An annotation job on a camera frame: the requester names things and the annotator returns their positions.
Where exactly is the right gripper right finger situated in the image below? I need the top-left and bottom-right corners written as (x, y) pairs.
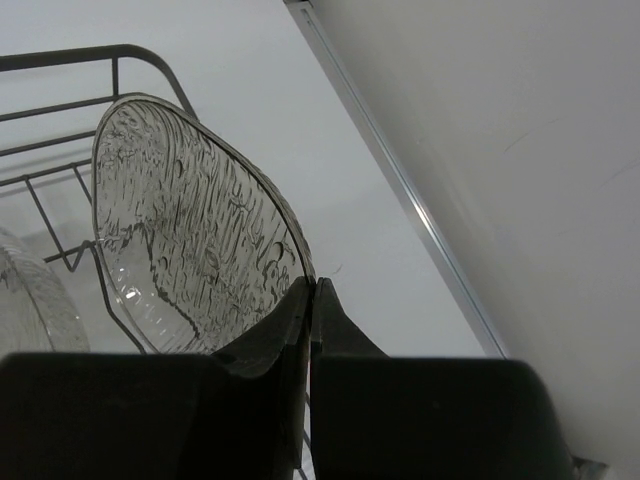
top-left (310, 278), bottom-right (573, 479)

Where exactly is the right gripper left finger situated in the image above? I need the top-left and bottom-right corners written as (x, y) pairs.
top-left (1, 279), bottom-right (310, 479)

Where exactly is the smoky glass plate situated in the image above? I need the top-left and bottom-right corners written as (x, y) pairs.
top-left (91, 94), bottom-right (315, 354)

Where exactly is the clear glass plate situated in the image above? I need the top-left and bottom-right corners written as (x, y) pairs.
top-left (1, 229), bottom-right (90, 357)

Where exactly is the grey wire dish rack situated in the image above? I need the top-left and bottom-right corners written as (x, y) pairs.
top-left (1, 45), bottom-right (309, 479)

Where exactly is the aluminium rail right side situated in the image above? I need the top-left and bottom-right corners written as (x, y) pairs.
top-left (284, 1), bottom-right (508, 358)

